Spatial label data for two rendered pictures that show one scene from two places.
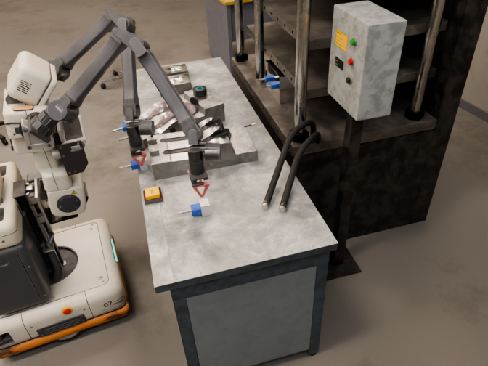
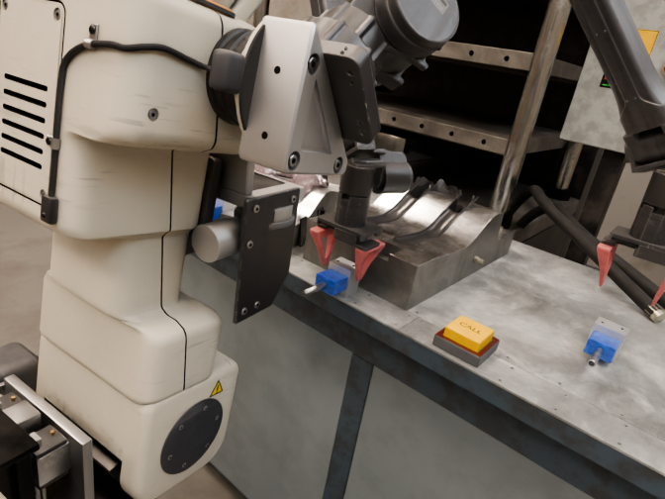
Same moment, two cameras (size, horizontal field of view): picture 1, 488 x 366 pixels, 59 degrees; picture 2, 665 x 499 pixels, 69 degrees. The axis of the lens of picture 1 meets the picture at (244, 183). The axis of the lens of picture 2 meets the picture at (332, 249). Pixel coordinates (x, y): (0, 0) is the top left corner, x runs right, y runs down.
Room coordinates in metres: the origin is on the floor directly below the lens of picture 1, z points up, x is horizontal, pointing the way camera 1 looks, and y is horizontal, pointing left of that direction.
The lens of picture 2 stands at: (1.10, 1.03, 1.21)
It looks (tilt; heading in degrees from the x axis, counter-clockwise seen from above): 22 degrees down; 320
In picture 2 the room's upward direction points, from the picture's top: 10 degrees clockwise
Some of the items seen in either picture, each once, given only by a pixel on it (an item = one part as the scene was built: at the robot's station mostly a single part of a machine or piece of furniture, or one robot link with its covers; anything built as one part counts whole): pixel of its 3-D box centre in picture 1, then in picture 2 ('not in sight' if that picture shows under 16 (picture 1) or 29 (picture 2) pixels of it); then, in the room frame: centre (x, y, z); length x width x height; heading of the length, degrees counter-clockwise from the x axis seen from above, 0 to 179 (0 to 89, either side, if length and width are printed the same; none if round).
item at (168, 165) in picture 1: (200, 144); (422, 229); (1.78, 0.20, 0.87); 0.50 x 0.26 x 0.14; 104
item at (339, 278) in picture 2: (133, 165); (328, 283); (1.70, 0.53, 0.83); 0.13 x 0.05 x 0.05; 106
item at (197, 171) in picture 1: (197, 167); (653, 228); (1.36, 0.18, 1.04); 0.10 x 0.07 x 0.07; 13
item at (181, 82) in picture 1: (174, 85); not in sight; (2.56, 0.41, 0.83); 0.20 x 0.15 x 0.07; 104
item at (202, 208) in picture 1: (193, 210); (600, 349); (1.35, 0.21, 0.83); 0.13 x 0.05 x 0.05; 104
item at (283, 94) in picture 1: (310, 75); (405, 150); (2.50, -0.45, 0.87); 0.50 x 0.27 x 0.17; 104
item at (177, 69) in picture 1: (174, 72); not in sight; (2.76, 0.43, 0.83); 0.17 x 0.13 x 0.06; 104
